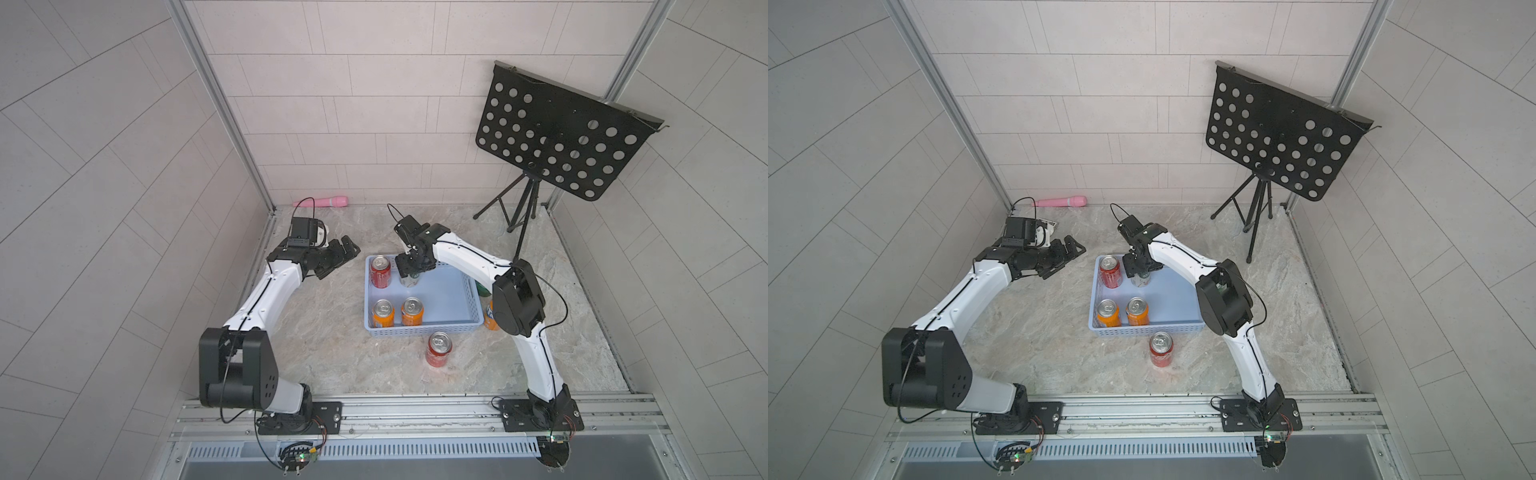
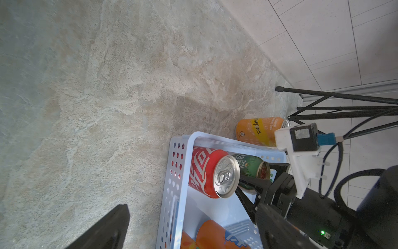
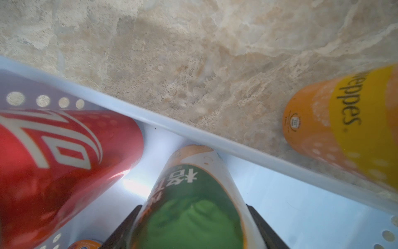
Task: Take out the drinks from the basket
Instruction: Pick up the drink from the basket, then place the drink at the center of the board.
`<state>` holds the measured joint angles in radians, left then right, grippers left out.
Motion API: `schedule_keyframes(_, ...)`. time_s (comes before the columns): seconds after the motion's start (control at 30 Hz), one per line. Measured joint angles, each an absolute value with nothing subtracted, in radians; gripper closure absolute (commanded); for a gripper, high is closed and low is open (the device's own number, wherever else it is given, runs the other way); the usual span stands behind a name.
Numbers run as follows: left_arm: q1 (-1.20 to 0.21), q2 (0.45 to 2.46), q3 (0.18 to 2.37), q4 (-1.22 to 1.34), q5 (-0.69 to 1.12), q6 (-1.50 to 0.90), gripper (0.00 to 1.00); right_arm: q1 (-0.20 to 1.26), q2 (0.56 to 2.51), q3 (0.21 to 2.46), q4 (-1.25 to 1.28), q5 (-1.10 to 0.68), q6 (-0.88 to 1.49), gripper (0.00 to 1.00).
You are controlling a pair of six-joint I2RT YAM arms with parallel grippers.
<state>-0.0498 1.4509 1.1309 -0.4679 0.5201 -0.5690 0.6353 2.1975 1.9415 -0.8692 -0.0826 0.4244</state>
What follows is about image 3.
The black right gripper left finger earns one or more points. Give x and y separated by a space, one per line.
119 237

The red cola can back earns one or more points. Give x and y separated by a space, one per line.
55 163

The white green beer can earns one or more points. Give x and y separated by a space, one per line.
195 204

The orange yellow soda can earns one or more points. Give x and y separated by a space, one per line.
350 123

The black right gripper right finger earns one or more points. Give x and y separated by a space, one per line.
271 238

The light blue plastic basket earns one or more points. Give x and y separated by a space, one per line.
305 209

